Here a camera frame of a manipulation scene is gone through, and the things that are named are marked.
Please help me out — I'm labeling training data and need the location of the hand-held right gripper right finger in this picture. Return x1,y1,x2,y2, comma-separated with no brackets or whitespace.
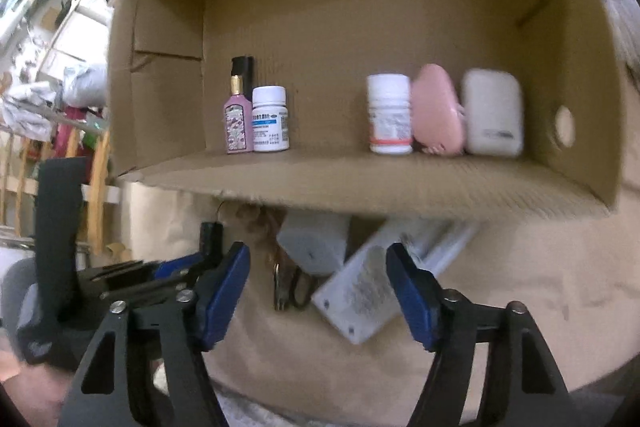
385,242,571,427

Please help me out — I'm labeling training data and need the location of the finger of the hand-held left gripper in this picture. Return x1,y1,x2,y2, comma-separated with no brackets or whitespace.
101,222,224,301
77,252,204,284

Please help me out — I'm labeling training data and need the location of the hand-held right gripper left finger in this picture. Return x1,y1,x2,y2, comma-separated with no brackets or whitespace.
57,241,251,427

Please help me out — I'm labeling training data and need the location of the white rectangular device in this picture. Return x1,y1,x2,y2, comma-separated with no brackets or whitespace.
310,217,481,346

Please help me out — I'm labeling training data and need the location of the black tube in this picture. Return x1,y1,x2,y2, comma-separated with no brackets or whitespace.
272,252,315,312

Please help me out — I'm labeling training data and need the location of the white charger plug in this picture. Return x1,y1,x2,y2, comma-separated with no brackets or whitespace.
276,212,351,278

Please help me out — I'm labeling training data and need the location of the pink perfume bottle black cap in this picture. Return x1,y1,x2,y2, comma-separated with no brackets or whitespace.
223,55,256,154

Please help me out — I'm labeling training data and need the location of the white pill bottle blue label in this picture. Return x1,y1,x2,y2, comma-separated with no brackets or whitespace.
251,86,291,152

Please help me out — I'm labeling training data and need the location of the pink case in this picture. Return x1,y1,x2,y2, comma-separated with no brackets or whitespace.
411,64,466,156

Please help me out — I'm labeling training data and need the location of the white pill bottle red label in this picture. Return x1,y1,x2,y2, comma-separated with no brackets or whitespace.
366,74,415,154

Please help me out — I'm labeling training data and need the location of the white earbuds case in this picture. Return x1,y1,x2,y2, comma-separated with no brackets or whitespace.
460,68,525,156

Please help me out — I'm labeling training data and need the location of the cardboard box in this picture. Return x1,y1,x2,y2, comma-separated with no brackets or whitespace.
106,0,621,221

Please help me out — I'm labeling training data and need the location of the person's left hand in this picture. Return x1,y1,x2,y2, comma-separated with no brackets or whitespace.
0,347,81,414

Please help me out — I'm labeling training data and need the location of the wooden rack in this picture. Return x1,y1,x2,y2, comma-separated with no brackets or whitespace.
0,127,123,258

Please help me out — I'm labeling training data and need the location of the beige bed sheet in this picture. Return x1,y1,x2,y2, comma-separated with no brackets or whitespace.
120,182,640,408

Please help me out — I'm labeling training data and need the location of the white hanging garment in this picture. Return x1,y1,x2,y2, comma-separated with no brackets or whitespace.
0,82,63,142

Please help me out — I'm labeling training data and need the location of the grey plastic bag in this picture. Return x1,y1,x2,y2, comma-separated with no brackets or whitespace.
62,62,108,108

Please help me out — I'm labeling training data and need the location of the white kitchen counter cabinet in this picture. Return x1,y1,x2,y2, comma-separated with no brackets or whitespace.
45,7,111,72

